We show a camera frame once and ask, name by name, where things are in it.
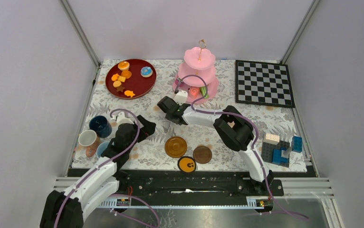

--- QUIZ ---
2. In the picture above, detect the orange flower cookie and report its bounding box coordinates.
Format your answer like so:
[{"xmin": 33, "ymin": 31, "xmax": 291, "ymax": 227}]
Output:
[{"xmin": 111, "ymin": 74, "xmax": 119, "ymax": 82}]

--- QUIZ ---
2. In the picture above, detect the light brown wooden coaster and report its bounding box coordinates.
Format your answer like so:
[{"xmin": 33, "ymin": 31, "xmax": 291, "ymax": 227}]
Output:
[{"xmin": 164, "ymin": 136, "xmax": 187, "ymax": 158}]

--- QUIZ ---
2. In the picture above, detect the beige toy brick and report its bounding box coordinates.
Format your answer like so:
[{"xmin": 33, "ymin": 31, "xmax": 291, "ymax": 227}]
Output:
[{"xmin": 263, "ymin": 133, "xmax": 280, "ymax": 145}]

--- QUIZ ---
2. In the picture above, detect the brown star cookie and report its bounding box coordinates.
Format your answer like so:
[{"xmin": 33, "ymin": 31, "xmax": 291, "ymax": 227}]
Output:
[{"xmin": 116, "ymin": 85, "xmax": 125, "ymax": 93}]

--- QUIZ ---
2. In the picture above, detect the blue toy brick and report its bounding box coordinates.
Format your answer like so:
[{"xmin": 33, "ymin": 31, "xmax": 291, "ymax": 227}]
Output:
[{"xmin": 291, "ymin": 136, "xmax": 303, "ymax": 153}]

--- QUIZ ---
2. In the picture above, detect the dark brown wooden coaster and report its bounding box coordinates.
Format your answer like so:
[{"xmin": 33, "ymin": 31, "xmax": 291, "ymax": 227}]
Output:
[{"xmin": 193, "ymin": 146, "xmax": 212, "ymax": 164}]

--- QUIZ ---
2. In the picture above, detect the dark blue mug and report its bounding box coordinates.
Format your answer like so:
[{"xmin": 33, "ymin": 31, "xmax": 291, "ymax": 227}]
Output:
[{"xmin": 89, "ymin": 115, "xmax": 112, "ymax": 138}]

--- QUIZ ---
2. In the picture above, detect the orange face black coaster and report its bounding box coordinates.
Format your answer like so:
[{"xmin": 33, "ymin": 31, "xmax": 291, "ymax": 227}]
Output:
[{"xmin": 177, "ymin": 156, "xmax": 197, "ymax": 173}]

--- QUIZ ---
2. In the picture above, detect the orange round cookie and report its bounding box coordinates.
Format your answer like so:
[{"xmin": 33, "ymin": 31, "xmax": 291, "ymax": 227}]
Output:
[{"xmin": 121, "ymin": 70, "xmax": 132, "ymax": 79}]

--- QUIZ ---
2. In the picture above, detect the white pink mug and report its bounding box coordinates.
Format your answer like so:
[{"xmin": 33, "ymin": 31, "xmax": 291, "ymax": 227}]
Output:
[{"xmin": 78, "ymin": 130, "xmax": 101, "ymax": 158}]

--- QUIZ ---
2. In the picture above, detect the purple cake slice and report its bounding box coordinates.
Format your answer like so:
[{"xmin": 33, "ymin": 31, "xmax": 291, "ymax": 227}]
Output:
[{"xmin": 175, "ymin": 77, "xmax": 183, "ymax": 87}]

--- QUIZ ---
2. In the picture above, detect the pink three-tier cake stand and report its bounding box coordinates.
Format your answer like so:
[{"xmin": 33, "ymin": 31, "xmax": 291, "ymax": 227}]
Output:
[{"xmin": 172, "ymin": 39, "xmax": 219, "ymax": 105}]

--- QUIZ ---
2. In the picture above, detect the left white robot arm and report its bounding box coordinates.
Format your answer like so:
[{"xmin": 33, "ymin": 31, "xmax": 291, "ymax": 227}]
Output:
[{"xmin": 39, "ymin": 113, "xmax": 156, "ymax": 228}]

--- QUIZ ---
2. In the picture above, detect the orange pancake stack toy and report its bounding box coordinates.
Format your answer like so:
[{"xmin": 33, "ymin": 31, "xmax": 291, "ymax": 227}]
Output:
[{"xmin": 117, "ymin": 61, "xmax": 130, "ymax": 71}]

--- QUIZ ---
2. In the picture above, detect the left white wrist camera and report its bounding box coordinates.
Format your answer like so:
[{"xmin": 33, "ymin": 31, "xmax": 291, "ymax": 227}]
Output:
[{"xmin": 115, "ymin": 112, "xmax": 134, "ymax": 125}]

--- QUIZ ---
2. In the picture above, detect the dark red round tray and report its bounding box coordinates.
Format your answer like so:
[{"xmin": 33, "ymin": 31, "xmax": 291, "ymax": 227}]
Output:
[{"xmin": 105, "ymin": 59, "xmax": 157, "ymax": 100}]

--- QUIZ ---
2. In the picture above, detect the light blue mug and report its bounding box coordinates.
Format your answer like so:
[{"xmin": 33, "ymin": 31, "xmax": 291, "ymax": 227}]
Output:
[{"xmin": 96, "ymin": 142, "xmax": 109, "ymax": 158}]

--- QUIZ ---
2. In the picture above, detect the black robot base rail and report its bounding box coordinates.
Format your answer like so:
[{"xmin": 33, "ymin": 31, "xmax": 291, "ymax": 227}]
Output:
[{"xmin": 116, "ymin": 170, "xmax": 284, "ymax": 207}]

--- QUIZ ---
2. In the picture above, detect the black white chessboard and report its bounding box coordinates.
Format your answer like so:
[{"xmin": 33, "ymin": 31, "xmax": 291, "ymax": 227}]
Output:
[{"xmin": 235, "ymin": 60, "xmax": 296, "ymax": 108}]

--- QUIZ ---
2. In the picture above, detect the green layered cake slice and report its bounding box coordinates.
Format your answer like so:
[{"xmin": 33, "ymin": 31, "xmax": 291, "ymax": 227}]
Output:
[{"xmin": 200, "ymin": 86, "xmax": 209, "ymax": 99}]

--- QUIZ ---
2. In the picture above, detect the blue frosted donut toy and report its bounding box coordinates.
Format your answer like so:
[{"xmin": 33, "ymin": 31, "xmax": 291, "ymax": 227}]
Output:
[{"xmin": 140, "ymin": 66, "xmax": 153, "ymax": 77}]

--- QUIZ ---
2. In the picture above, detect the dark grey brick baseplate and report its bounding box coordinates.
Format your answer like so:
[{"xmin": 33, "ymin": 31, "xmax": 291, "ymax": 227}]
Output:
[{"xmin": 261, "ymin": 141, "xmax": 290, "ymax": 168}]

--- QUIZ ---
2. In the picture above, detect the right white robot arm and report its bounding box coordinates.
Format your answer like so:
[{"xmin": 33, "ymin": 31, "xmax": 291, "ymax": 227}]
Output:
[{"xmin": 157, "ymin": 96, "xmax": 274, "ymax": 196}]

